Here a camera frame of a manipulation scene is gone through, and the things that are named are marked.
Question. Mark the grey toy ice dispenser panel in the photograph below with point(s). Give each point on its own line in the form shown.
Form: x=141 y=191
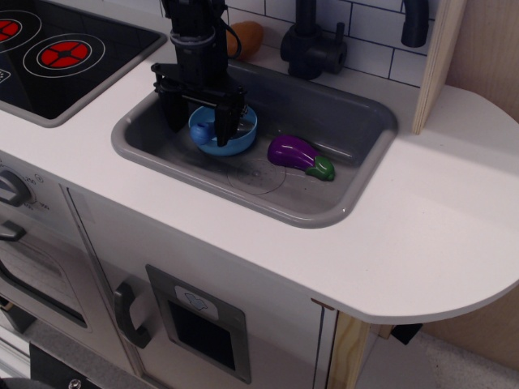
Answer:
x=202 y=324

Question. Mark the grey oven door handle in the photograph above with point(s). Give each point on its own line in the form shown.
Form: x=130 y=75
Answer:
x=11 y=232

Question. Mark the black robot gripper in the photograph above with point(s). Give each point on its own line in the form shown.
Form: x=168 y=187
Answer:
x=200 y=76

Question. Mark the grey cabinet door handle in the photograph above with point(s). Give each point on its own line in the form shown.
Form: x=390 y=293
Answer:
x=123 y=300

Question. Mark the grey oven knob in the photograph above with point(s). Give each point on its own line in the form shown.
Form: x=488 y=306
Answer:
x=15 y=191

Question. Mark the orange toy chicken drumstick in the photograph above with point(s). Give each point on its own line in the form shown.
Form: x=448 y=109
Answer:
x=244 y=40

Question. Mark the light blue plastic bowl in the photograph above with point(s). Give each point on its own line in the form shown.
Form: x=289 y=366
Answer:
x=240 y=142

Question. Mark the wooden side post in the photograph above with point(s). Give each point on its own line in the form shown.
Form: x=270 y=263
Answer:
x=443 y=41

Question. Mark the purple toy eggplant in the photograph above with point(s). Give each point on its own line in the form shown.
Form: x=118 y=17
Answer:
x=293 y=152

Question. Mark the black toy faucet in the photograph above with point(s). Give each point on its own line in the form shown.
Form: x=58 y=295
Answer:
x=309 y=53

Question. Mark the black toy stovetop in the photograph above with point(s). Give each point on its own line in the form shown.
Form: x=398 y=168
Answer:
x=55 y=59

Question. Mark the blue handled grey toy spoon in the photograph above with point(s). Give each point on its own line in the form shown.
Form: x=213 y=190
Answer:
x=203 y=133

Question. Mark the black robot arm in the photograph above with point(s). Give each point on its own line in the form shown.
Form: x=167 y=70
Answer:
x=196 y=22

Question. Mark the grey plastic sink basin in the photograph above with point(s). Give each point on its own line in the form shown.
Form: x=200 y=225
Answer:
x=352 y=132

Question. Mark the toy oven door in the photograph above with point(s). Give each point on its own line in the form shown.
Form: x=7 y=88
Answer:
x=48 y=273

